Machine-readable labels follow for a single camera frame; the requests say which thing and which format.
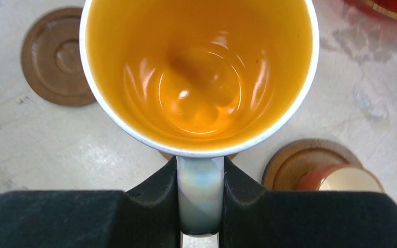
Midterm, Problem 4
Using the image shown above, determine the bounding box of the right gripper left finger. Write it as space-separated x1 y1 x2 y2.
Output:
0 160 181 247

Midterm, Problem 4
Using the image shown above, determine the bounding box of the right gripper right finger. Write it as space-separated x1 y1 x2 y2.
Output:
219 158 397 247

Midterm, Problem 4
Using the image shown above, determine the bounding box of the small copper cup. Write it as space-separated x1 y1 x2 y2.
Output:
296 164 385 193

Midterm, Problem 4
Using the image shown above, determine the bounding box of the white mug with tea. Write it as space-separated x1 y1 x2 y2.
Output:
79 1 319 236

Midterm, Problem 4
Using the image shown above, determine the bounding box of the red three-tier cake stand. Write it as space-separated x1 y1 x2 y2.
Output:
344 0 397 20

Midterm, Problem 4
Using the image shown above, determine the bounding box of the round brown wooden lid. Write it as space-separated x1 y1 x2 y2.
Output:
21 7 96 107

